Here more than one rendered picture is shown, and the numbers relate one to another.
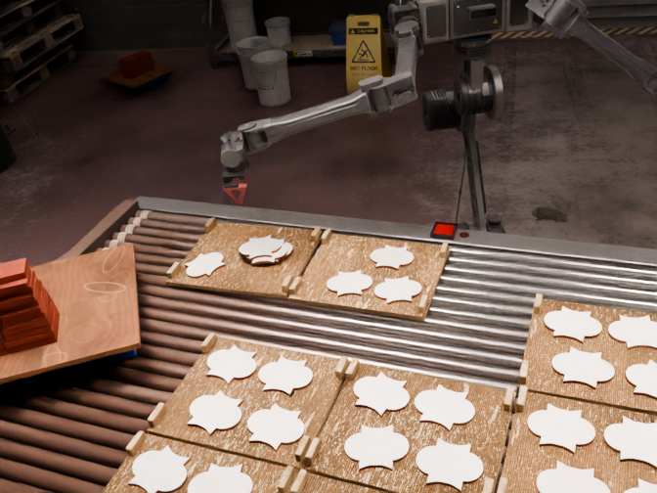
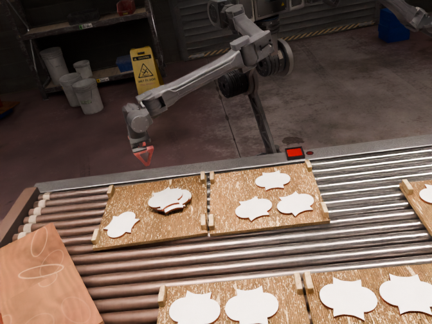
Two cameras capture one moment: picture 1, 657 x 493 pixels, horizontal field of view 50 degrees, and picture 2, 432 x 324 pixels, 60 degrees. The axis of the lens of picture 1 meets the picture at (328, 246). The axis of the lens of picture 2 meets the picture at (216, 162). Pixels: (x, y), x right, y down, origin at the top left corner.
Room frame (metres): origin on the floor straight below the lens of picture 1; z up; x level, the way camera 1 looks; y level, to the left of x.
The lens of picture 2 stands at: (0.73, 0.38, 1.84)
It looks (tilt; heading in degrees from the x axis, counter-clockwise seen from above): 33 degrees down; 341
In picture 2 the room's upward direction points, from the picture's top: 10 degrees counter-clockwise
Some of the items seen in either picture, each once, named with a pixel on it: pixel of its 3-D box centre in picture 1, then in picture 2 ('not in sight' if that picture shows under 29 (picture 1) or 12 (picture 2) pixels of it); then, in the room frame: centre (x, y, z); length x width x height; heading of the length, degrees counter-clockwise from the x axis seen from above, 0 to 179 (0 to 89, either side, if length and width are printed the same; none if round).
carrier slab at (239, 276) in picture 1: (247, 257); (154, 209); (1.90, 0.27, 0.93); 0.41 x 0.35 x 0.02; 68
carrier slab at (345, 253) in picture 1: (372, 273); (263, 196); (1.73, -0.12, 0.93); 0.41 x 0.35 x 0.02; 66
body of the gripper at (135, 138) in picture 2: (234, 162); (136, 130); (1.90, 0.24, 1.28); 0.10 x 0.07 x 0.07; 175
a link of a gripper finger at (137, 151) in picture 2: (237, 189); (143, 152); (1.86, 0.25, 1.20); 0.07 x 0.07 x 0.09; 85
